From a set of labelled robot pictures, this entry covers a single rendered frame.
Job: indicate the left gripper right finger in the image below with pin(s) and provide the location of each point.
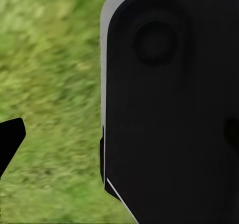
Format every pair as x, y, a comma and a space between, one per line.
231, 133

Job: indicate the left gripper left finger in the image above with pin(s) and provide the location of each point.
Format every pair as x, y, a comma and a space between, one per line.
12, 134

